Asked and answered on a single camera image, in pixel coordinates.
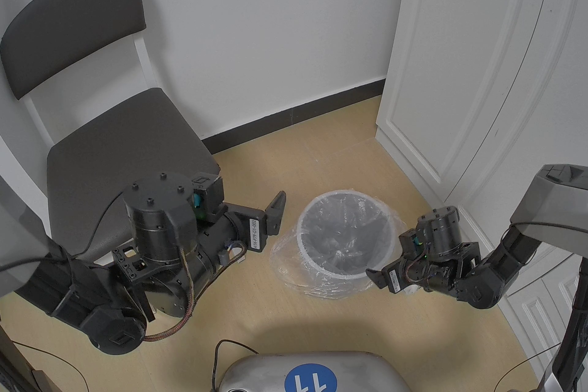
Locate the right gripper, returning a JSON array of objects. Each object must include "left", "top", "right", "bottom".
[{"left": 366, "top": 258, "right": 443, "bottom": 295}]

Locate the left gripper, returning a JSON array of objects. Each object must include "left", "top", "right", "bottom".
[{"left": 198, "top": 191, "right": 287, "bottom": 265}]

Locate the clear plastic bag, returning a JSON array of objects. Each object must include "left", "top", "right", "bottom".
[{"left": 270, "top": 189, "right": 408, "bottom": 300}]

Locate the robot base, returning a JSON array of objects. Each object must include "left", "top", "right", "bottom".
[{"left": 220, "top": 351, "right": 412, "bottom": 392}]

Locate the white trash bin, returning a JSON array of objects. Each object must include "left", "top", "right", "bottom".
[{"left": 296, "top": 189, "right": 397, "bottom": 281}]

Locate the grey padded white chair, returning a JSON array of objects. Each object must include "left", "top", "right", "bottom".
[{"left": 0, "top": 0, "right": 222, "bottom": 269}]

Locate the white wardrobe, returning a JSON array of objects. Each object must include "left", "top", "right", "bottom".
[{"left": 376, "top": 0, "right": 588, "bottom": 365}]

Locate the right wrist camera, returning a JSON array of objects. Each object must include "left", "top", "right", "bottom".
[{"left": 399, "top": 230, "right": 423, "bottom": 262}]

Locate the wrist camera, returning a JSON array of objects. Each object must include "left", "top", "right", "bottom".
[
  {"left": 399, "top": 230, "right": 423, "bottom": 262},
  {"left": 190, "top": 172, "right": 225, "bottom": 218}
]

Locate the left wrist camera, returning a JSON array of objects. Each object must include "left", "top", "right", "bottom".
[{"left": 190, "top": 172, "right": 225, "bottom": 218}]

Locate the black cable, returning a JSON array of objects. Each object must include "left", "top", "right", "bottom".
[
  {"left": 211, "top": 339, "right": 261, "bottom": 389},
  {"left": 85, "top": 192, "right": 130, "bottom": 256},
  {"left": 498, "top": 342, "right": 564, "bottom": 392},
  {"left": 14, "top": 339, "right": 89, "bottom": 392}
]

